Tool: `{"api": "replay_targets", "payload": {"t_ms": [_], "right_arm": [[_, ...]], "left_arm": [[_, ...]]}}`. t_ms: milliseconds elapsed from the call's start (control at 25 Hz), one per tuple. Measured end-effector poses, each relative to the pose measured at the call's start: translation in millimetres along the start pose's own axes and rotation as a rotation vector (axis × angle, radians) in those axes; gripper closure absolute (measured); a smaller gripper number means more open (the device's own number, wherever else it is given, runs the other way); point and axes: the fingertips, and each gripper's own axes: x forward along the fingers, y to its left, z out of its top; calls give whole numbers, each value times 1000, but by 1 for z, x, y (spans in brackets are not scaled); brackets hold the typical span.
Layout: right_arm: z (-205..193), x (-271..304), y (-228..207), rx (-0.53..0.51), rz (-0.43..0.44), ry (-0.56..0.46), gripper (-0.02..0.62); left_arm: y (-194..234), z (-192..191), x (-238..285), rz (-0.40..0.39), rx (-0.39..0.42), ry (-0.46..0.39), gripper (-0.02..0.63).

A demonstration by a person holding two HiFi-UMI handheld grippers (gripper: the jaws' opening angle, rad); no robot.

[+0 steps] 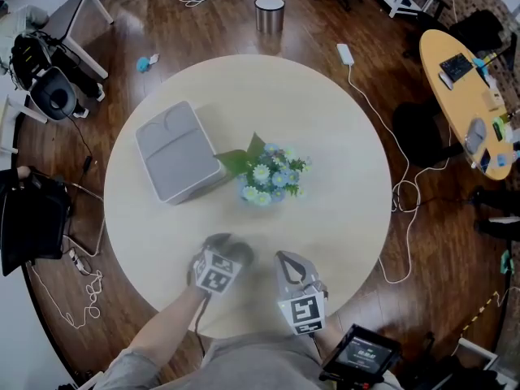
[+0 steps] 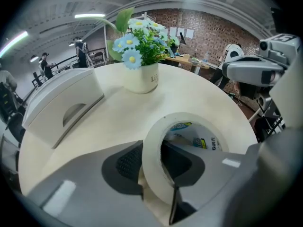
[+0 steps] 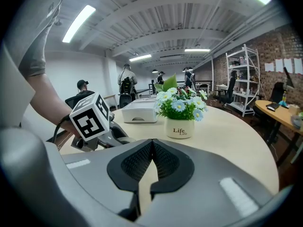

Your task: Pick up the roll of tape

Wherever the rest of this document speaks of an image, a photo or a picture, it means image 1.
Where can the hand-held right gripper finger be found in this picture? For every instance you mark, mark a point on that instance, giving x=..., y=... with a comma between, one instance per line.
x=308, y=272
x=286, y=282

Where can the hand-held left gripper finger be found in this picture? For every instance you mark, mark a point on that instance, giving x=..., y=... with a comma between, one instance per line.
x=217, y=241
x=243, y=254

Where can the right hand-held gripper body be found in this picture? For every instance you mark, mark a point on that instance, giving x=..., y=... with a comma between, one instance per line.
x=304, y=313

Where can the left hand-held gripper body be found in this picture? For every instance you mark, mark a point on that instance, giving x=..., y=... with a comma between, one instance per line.
x=215, y=274

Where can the person's left forearm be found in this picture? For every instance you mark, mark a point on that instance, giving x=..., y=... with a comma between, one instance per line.
x=170, y=323

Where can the person's right forearm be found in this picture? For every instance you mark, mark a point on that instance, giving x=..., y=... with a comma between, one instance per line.
x=332, y=339

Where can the person's grey shirt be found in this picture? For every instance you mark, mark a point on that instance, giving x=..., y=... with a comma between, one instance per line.
x=260, y=364

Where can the black screen device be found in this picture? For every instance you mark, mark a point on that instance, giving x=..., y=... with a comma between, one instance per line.
x=361, y=356

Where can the potted blue white flowers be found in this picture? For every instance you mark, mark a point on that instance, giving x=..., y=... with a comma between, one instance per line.
x=268, y=175

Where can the pale lidded storage box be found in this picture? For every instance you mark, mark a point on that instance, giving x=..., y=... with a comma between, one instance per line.
x=178, y=152

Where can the small white power strip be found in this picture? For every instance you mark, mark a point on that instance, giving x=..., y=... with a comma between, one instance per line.
x=77, y=260

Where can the round pale table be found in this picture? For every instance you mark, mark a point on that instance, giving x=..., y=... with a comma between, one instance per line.
x=317, y=108

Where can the blue floor toy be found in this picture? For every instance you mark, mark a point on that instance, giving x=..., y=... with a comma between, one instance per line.
x=142, y=64

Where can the dark phone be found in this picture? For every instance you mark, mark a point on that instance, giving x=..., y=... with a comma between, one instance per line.
x=485, y=161

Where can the grey pouch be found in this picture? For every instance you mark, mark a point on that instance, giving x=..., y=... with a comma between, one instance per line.
x=475, y=136

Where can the grey white backpack unit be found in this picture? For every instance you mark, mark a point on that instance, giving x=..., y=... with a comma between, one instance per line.
x=53, y=94

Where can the wooden oval table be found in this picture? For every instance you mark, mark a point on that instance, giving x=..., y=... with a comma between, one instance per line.
x=455, y=96

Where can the steel trash can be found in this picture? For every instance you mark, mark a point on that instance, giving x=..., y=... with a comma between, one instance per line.
x=269, y=14

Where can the white remote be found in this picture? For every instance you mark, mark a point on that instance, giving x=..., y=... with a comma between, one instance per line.
x=445, y=80

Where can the green packet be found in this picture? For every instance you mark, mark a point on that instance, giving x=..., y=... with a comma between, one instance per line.
x=499, y=130

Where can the beige small box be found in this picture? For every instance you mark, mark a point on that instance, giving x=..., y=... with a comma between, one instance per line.
x=492, y=99

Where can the black keyboard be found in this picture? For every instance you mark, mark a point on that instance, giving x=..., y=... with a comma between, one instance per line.
x=456, y=66

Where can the white-legged desk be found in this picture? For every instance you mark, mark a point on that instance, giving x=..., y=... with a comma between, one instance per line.
x=65, y=18

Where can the white frame stool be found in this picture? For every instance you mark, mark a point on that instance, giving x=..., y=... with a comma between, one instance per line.
x=16, y=108

